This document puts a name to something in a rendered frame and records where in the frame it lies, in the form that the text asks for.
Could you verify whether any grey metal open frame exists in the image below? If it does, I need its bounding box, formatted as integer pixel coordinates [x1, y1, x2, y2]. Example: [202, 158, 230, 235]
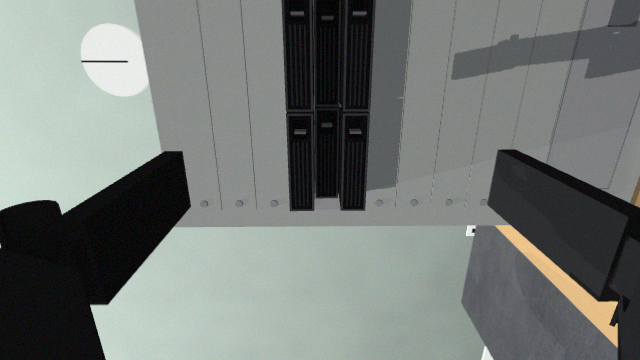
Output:
[134, 0, 640, 227]

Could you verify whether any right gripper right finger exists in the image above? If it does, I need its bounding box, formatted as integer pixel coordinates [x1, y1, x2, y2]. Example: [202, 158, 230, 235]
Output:
[487, 149, 640, 360]

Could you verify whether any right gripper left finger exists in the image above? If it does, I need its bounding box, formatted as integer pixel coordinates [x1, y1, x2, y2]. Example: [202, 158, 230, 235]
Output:
[0, 151, 191, 360]

